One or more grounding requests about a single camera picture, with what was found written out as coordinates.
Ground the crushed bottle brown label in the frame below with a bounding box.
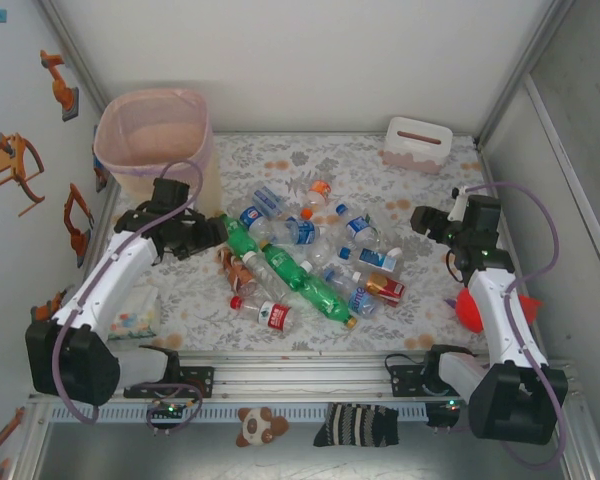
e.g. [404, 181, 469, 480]
[216, 246, 259, 300]

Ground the clear bottle striped label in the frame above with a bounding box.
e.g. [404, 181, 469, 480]
[251, 184, 290, 220]

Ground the clear bottle white cap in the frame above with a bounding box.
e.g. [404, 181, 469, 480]
[240, 251, 284, 304]

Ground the blue-capped bottle white-blue label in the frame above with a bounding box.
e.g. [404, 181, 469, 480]
[337, 244, 405, 275]

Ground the blue-capped bottle blue label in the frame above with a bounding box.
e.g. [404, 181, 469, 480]
[333, 202, 382, 247]

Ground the clear bottle red label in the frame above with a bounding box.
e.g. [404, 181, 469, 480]
[229, 295, 297, 334]

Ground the large clear bottle blue label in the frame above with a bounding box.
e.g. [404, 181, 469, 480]
[321, 266, 382, 320]

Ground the clear bottle orange label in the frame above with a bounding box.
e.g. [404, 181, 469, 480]
[299, 178, 335, 221]

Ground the beige ribbed waste bin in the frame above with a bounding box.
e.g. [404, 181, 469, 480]
[93, 88, 225, 221]

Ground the pink bin liner bag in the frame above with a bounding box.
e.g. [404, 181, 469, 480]
[93, 88, 215, 180]

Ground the green plastic soda bottle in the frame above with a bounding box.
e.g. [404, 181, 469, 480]
[221, 213, 262, 257]

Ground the clear bottle round logo label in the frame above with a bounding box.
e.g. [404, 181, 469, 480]
[238, 203, 276, 239]

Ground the red plastic object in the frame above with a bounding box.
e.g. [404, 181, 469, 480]
[443, 288, 545, 335]

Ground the white tissue box pink base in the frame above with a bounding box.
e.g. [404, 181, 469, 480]
[379, 116, 454, 175]

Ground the bag of colourful candies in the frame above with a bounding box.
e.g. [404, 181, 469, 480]
[107, 284, 162, 342]

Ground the brown and white panda plush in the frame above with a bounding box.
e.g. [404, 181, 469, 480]
[235, 405, 291, 449]

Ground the black and white striped sock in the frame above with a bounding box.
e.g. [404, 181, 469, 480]
[313, 402, 401, 449]

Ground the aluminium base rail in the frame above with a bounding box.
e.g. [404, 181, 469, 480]
[27, 349, 581, 401]

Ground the aluminium corner post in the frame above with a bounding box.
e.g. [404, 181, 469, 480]
[474, 0, 579, 149]
[37, 0, 114, 116]

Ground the orange gripper wall sticker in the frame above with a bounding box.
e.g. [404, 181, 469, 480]
[0, 131, 47, 218]

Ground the white slotted cable duct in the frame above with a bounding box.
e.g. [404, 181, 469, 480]
[49, 402, 429, 424]

